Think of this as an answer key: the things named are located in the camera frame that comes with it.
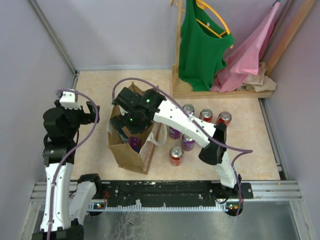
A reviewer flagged pink shirt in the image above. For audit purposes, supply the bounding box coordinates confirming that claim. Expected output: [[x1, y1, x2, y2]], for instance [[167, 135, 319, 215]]
[[211, 1, 280, 93]]

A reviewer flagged beige cloth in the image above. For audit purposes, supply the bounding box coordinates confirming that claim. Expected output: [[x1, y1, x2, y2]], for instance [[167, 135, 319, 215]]
[[236, 62, 277, 92]]

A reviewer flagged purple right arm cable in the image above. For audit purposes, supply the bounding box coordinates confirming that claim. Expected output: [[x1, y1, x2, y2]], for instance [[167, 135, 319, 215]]
[[111, 77, 254, 218]]

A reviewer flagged yellow clothes hanger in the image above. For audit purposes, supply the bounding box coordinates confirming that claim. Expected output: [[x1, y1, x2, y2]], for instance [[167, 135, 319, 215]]
[[169, 0, 235, 50]]

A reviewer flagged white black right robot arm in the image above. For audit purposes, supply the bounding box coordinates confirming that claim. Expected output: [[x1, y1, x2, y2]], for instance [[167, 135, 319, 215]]
[[109, 87, 241, 198]]

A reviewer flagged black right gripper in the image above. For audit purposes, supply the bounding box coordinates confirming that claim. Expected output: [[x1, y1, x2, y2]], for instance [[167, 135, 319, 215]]
[[109, 109, 152, 146]]

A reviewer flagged red coca-cola can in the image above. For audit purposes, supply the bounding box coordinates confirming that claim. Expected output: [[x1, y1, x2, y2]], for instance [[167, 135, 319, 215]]
[[169, 146, 184, 167]]

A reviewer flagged aluminium frame rail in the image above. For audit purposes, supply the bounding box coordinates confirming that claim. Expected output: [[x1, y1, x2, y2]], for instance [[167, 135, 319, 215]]
[[31, 180, 302, 216]]

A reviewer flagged purple fanta can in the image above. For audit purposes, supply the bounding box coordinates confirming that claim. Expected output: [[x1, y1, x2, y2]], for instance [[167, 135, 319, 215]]
[[181, 134, 196, 151], [169, 127, 181, 140], [183, 103, 195, 114], [128, 136, 142, 153]]

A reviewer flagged green tank top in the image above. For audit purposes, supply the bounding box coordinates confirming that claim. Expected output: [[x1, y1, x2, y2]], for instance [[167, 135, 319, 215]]
[[178, 0, 235, 92]]

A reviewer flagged red coke can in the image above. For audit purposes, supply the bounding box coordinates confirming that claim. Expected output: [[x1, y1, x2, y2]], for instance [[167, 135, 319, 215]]
[[199, 108, 213, 123]]

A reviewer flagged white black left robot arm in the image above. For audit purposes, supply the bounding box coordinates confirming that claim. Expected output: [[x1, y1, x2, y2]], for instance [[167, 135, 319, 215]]
[[31, 100, 104, 240]]

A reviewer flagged tan canvas tote bag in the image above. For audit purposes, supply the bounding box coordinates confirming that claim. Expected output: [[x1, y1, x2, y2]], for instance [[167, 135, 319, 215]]
[[108, 83, 167, 175]]

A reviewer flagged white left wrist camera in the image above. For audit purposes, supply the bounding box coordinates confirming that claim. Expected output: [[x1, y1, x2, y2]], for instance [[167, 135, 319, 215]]
[[59, 91, 81, 110]]

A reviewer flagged red cola can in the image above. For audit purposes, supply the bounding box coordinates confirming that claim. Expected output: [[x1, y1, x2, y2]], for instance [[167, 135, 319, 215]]
[[216, 111, 232, 127]]

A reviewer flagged wooden clothes rack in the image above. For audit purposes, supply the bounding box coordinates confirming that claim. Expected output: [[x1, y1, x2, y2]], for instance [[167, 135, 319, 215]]
[[172, 0, 316, 99]]

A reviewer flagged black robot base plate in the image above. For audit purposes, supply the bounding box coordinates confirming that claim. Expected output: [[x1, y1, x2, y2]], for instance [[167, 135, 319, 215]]
[[88, 180, 240, 211]]

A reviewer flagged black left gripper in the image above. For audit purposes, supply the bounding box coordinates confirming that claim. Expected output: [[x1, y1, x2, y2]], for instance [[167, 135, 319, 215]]
[[55, 99, 100, 139]]

